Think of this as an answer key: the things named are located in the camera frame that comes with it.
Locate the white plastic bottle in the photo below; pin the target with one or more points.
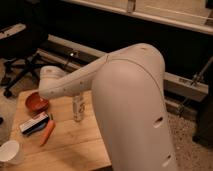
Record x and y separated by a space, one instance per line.
78 107

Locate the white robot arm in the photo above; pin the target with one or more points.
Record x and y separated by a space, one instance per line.
127 90

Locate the orange carrot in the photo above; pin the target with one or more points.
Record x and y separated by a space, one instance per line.
48 130

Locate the red-brown bowl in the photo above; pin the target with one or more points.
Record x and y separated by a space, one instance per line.
35 103

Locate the black office chair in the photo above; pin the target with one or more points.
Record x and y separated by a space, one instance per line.
20 52

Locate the white paper cup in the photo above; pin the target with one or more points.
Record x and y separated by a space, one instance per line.
11 152

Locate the long white metal rail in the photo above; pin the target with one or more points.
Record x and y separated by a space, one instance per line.
73 56

